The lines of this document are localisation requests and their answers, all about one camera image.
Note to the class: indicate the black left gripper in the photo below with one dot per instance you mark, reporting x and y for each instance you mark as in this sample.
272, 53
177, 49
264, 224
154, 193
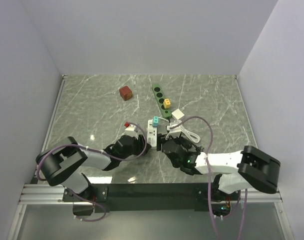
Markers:
141, 143

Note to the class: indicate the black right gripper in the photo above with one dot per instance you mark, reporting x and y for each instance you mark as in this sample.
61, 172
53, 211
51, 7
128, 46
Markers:
178, 139

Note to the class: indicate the white power strip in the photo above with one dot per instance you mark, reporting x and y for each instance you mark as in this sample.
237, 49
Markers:
151, 134

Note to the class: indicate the teal plug adapter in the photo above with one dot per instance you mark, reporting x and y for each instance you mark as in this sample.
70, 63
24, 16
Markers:
155, 121

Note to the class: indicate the white plug adapter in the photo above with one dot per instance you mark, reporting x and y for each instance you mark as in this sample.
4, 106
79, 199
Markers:
178, 115

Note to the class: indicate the yellow plug adapter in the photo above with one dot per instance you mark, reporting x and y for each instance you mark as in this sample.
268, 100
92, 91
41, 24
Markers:
166, 103

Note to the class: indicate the green power strip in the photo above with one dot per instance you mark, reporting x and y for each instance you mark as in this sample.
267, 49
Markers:
160, 97

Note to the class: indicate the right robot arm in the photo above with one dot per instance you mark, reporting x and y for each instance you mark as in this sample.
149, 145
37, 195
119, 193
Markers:
230, 172

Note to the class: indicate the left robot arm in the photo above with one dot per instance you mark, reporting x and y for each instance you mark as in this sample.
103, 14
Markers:
59, 164

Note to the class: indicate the red plug adapter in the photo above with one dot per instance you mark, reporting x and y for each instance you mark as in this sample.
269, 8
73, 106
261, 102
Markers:
125, 93

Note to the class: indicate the black base beam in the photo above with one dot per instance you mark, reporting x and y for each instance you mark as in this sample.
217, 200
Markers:
153, 196

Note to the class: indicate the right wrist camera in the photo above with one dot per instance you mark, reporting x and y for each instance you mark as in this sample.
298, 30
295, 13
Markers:
173, 131

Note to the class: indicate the aluminium frame rail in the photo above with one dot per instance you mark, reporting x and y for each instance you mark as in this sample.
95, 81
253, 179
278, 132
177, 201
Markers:
42, 194

